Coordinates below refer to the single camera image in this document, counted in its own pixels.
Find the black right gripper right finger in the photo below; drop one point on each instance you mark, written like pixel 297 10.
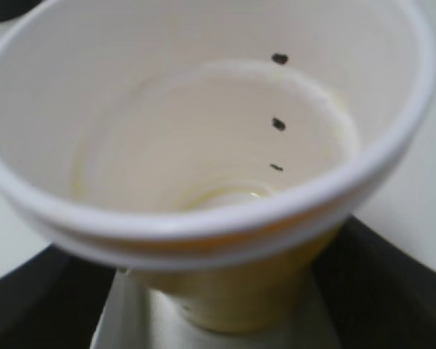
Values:
pixel 376 295

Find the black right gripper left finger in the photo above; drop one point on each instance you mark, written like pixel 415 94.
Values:
pixel 54 300

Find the yellow paper cup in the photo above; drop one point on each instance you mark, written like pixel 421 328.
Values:
pixel 211 148

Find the dark red wine bottle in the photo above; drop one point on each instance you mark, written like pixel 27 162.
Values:
pixel 11 9

